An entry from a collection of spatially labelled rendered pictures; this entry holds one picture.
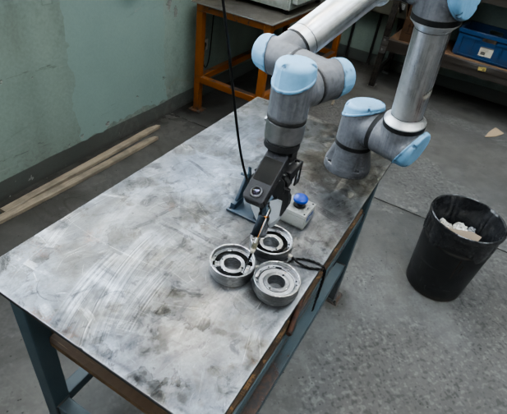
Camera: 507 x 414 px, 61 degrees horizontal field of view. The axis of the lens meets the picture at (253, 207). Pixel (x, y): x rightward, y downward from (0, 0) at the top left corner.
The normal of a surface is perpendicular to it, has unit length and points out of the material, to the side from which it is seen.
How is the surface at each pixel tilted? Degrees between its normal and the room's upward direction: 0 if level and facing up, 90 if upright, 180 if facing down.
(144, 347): 0
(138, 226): 0
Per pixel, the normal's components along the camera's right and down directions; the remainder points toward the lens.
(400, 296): 0.12, -0.77
